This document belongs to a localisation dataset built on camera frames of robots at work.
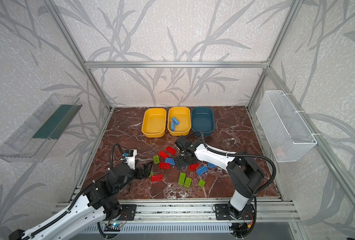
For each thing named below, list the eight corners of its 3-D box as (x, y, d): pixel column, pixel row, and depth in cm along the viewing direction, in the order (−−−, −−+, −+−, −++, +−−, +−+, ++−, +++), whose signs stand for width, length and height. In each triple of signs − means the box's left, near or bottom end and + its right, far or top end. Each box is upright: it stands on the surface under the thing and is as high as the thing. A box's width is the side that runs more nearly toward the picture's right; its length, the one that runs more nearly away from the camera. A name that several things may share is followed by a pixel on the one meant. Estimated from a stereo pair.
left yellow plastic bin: (141, 138, 105) (139, 133, 100) (147, 113, 120) (145, 108, 115) (165, 138, 105) (164, 133, 100) (168, 113, 120) (167, 108, 115)
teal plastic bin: (191, 135, 106) (191, 131, 101) (190, 112, 120) (191, 107, 116) (215, 135, 106) (217, 131, 101) (212, 112, 120) (213, 107, 116)
